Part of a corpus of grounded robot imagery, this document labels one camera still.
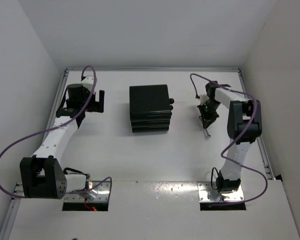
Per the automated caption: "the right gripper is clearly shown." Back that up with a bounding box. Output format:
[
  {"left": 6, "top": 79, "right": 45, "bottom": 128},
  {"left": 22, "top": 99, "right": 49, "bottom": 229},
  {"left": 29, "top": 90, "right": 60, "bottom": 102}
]
[{"left": 197, "top": 100, "right": 221, "bottom": 129}]

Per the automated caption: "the silver wrench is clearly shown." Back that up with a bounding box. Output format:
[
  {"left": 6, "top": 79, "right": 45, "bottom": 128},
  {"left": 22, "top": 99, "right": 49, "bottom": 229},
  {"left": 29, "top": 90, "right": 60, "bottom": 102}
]
[{"left": 203, "top": 128, "right": 211, "bottom": 140}]

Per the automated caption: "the black drawer cabinet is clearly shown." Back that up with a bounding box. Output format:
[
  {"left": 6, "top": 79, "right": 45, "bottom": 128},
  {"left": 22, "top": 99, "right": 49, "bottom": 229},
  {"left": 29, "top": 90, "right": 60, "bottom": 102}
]
[{"left": 129, "top": 84, "right": 172, "bottom": 133}]

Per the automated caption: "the pink top drawer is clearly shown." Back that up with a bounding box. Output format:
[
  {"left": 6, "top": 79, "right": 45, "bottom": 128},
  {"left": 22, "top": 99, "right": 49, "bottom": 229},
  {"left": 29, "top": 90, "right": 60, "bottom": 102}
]
[{"left": 169, "top": 98, "right": 175, "bottom": 105}]

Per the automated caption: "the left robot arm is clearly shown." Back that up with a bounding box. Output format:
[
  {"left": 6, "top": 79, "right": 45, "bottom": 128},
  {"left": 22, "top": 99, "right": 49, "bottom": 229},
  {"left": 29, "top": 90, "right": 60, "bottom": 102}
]
[{"left": 19, "top": 78, "right": 105, "bottom": 199}]

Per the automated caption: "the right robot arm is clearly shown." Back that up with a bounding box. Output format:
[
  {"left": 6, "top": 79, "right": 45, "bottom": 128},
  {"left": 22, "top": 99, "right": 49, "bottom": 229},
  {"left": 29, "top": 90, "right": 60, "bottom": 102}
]
[{"left": 197, "top": 81, "right": 262, "bottom": 193}]

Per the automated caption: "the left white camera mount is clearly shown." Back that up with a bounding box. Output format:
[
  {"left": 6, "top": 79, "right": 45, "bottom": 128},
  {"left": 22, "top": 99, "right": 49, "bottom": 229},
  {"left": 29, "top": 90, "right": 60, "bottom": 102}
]
[{"left": 80, "top": 76, "right": 96, "bottom": 93}]

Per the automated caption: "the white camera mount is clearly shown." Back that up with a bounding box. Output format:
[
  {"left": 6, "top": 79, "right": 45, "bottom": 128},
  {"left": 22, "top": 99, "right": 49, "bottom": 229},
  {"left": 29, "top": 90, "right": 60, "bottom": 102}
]
[
  {"left": 195, "top": 94, "right": 209, "bottom": 105},
  {"left": 80, "top": 76, "right": 96, "bottom": 93}
]

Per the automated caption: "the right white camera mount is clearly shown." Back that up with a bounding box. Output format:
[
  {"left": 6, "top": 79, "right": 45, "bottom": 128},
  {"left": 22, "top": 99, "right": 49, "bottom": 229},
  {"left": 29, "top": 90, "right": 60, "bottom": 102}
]
[{"left": 195, "top": 94, "right": 209, "bottom": 105}]

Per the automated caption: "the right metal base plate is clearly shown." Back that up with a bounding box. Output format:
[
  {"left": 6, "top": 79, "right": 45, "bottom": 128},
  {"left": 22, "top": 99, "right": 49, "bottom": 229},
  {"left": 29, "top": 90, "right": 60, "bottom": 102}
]
[{"left": 197, "top": 181, "right": 245, "bottom": 203}]

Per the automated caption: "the metal base plate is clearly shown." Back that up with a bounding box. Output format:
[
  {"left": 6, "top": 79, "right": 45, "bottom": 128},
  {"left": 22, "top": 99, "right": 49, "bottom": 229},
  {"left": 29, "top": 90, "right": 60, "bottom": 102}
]
[
  {"left": 63, "top": 181, "right": 111, "bottom": 204},
  {"left": 197, "top": 181, "right": 245, "bottom": 203}
]

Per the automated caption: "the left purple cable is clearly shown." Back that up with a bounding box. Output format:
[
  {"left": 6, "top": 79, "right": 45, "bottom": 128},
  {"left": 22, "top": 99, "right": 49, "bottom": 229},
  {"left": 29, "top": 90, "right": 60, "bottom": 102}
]
[{"left": 0, "top": 65, "right": 113, "bottom": 199}]

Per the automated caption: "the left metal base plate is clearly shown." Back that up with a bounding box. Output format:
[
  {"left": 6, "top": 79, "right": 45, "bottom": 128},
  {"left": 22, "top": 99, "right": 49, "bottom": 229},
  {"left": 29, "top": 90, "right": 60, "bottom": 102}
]
[{"left": 63, "top": 181, "right": 111, "bottom": 204}]

